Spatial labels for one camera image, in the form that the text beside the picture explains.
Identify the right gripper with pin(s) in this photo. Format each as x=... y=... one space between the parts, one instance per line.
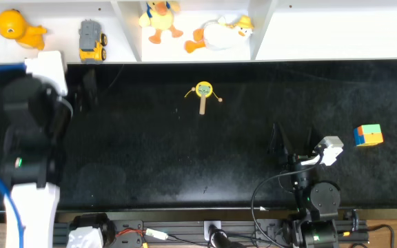
x=289 y=160

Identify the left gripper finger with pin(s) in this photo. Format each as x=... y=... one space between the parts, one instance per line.
x=90 y=87

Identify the grey and yellow toy truck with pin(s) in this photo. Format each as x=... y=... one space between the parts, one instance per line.
x=91 y=38

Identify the orange toy figure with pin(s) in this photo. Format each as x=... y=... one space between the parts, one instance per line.
x=12 y=25

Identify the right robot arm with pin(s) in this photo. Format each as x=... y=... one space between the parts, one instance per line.
x=324 y=199

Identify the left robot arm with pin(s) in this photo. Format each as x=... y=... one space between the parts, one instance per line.
x=33 y=137

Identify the many-coloured puzzle cube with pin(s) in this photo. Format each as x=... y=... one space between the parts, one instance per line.
x=369 y=135

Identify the yellow plush duck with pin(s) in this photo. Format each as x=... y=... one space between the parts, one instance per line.
x=160 y=20

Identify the yellow rattle drum toy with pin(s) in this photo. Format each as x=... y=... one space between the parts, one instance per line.
x=204 y=90

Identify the white shelf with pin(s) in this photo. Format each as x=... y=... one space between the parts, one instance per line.
x=322 y=34

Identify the white plush duck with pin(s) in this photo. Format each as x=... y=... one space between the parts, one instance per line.
x=222 y=36

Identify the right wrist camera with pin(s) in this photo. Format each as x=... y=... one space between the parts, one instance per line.
x=330 y=146

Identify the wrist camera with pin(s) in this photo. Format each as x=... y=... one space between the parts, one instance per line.
x=330 y=146
x=47 y=69

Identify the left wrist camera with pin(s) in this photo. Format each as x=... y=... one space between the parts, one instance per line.
x=47 y=69

